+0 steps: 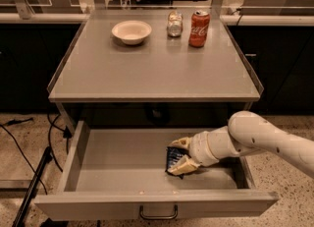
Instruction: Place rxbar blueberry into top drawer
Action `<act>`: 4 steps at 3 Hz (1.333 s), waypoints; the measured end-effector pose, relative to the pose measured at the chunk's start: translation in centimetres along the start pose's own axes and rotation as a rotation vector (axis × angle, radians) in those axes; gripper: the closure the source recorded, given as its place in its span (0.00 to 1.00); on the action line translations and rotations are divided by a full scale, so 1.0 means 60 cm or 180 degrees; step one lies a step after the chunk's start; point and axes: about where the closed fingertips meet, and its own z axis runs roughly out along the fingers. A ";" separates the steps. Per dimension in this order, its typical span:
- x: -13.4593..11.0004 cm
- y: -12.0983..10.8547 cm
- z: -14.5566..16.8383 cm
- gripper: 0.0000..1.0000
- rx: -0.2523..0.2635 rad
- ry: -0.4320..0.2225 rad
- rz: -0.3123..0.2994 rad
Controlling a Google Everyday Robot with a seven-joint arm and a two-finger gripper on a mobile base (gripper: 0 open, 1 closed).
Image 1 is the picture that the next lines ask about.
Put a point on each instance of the black floor rail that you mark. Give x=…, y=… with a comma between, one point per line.
x=30, y=192

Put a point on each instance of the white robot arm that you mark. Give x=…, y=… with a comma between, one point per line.
x=245, y=134

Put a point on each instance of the blue rxbar blueberry bar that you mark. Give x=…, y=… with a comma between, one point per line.
x=173, y=156

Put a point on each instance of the grey cabinet table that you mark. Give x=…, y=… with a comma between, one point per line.
x=101, y=69

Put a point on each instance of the black drawer handle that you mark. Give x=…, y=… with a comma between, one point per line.
x=158, y=213

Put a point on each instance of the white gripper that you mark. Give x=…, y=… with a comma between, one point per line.
x=198, y=148

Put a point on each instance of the grey open top drawer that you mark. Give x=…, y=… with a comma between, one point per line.
x=110, y=173

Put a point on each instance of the red coca-cola can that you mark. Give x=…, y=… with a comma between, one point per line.
x=200, y=20

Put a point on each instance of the white bowl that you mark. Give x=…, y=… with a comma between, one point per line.
x=132, y=32

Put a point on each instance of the clear glass jar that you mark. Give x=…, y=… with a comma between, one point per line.
x=175, y=24

